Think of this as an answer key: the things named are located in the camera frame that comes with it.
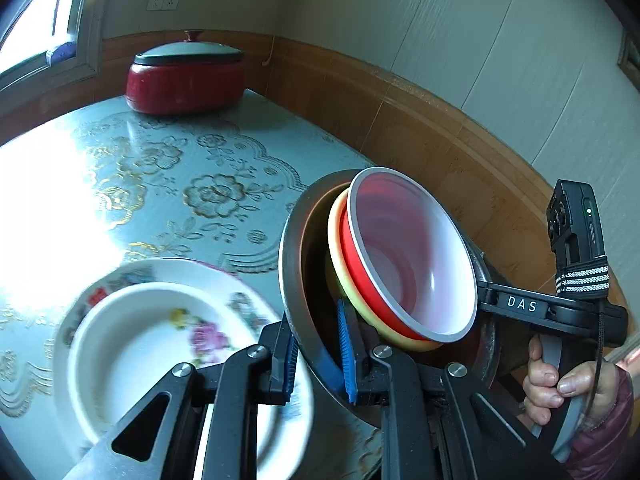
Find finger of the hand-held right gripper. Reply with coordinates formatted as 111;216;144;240
474;280;497;312

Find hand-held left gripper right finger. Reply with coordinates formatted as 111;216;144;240
336;299;571;480

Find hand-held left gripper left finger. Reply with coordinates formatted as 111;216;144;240
62;310;301;480

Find red plastic bowl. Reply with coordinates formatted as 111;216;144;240
339;166;478;343

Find stainless steel bowl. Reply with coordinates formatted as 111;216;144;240
279;169;501;428

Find yellow plastic bowl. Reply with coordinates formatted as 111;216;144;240
327;190;446;352

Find white plate with rose print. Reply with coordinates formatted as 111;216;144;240
67;281;313;480

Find scalloped plate with red print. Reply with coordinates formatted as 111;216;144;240
52;259;281;480

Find person's right forearm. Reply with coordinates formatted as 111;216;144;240
552;360;636;480

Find person's right hand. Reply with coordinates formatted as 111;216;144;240
522;335;621;428

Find red pot with lid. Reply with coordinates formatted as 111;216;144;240
125;30;247;115

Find small blue and white box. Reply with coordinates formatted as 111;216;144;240
46;40;78;66

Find window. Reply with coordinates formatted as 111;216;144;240
0;0;103;91

